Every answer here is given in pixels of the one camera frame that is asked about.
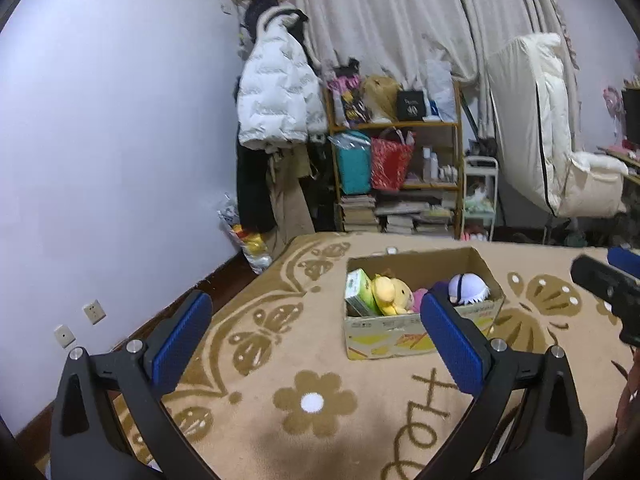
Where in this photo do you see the white curtain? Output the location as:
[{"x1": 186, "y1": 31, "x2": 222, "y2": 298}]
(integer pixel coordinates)
[{"x1": 284, "y1": 0, "x2": 584, "y2": 91}]

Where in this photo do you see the beige patterned rug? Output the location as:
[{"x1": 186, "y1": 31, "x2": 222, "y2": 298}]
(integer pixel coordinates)
[{"x1": 163, "y1": 233, "x2": 634, "y2": 479}]

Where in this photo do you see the red gift bag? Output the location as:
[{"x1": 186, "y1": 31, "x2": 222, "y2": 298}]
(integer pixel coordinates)
[{"x1": 371, "y1": 128, "x2": 416, "y2": 192}]

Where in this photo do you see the stack of books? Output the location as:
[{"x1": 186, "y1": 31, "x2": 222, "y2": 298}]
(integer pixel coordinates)
[{"x1": 340, "y1": 194, "x2": 381, "y2": 232}]

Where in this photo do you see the wall socket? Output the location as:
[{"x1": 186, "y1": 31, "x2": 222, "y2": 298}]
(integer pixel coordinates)
[
  {"x1": 82, "y1": 300, "x2": 106, "y2": 325},
  {"x1": 53, "y1": 324, "x2": 76, "y2": 349}
]

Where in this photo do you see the lower wall socket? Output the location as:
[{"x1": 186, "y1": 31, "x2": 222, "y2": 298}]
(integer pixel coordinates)
[{"x1": 53, "y1": 324, "x2": 76, "y2": 349}]

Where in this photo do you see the yellow dog plush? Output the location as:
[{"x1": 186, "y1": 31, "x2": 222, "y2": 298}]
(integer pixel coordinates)
[{"x1": 371, "y1": 274, "x2": 414, "y2": 316}]

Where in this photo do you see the purple-haired doll plush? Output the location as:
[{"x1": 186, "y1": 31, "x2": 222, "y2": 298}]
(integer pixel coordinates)
[{"x1": 427, "y1": 273, "x2": 490, "y2": 307}]

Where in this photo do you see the yellow metal shelf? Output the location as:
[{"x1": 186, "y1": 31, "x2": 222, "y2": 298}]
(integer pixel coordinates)
[{"x1": 323, "y1": 81, "x2": 464, "y2": 240}]

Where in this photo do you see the pink bear plush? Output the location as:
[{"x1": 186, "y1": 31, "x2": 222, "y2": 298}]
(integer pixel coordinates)
[{"x1": 411, "y1": 288, "x2": 428, "y2": 313}]

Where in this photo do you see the cardboard box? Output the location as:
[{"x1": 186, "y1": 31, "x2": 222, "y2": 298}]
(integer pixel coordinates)
[{"x1": 344, "y1": 247, "x2": 504, "y2": 360}]

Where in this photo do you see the green tissue pack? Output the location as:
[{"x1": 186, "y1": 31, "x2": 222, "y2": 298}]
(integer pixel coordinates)
[{"x1": 344, "y1": 269, "x2": 380, "y2": 318}]

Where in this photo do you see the white puffer jacket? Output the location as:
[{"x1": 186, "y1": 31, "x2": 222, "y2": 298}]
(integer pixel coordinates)
[{"x1": 236, "y1": 4, "x2": 329, "y2": 152}]

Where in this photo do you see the beige trench coat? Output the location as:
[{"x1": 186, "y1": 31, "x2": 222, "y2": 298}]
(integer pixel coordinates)
[{"x1": 265, "y1": 146, "x2": 314, "y2": 260}]

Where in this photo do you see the teal bag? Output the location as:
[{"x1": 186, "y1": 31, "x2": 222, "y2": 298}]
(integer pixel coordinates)
[{"x1": 330, "y1": 130, "x2": 371, "y2": 195}]

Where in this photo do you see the plastic bag with toys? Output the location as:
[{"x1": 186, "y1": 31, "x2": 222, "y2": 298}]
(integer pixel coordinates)
[{"x1": 217, "y1": 194, "x2": 272, "y2": 275}]

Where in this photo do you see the upper wall socket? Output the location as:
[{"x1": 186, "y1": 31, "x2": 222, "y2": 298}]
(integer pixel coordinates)
[{"x1": 82, "y1": 300, "x2": 106, "y2": 325}]

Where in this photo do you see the white trolley cart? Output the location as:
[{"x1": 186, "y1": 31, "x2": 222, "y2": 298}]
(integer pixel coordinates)
[{"x1": 461, "y1": 156, "x2": 499, "y2": 242}]

